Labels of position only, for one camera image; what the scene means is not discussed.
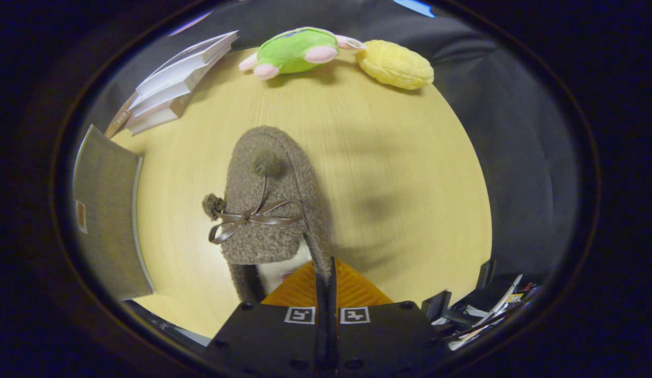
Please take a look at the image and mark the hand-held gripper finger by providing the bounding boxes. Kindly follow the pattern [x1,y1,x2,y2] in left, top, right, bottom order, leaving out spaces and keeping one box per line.
[202,257,329,378]
[328,257,447,378]

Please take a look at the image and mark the brown fuzzy slipper shoe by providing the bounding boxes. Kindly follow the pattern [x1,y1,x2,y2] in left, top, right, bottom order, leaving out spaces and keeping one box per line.
[202,125,333,305]

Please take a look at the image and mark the grey fabric storage box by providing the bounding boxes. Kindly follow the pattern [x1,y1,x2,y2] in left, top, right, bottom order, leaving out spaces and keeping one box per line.
[73,124,156,301]

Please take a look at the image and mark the small dark box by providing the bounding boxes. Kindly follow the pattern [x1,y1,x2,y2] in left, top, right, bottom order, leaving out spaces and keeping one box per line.
[421,290,452,322]

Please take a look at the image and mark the scattered white papers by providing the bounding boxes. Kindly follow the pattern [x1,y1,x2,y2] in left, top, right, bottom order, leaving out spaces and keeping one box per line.
[447,273,542,351]

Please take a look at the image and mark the thick white book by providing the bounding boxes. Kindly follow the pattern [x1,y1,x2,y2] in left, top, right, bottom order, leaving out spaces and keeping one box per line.
[125,79,200,136]
[129,52,232,117]

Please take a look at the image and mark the yellow plush toy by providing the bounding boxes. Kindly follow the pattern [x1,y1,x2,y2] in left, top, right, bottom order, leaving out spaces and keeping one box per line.
[356,40,434,90]

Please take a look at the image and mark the green plush toy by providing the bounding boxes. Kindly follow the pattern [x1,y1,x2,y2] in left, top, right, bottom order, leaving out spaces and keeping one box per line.
[238,26,366,80]

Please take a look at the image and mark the brown book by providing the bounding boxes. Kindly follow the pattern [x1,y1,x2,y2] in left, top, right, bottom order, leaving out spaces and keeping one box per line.
[104,92,140,140]

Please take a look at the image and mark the white book with portrait cover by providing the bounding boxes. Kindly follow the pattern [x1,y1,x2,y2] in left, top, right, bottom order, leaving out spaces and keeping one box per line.
[137,30,240,96]

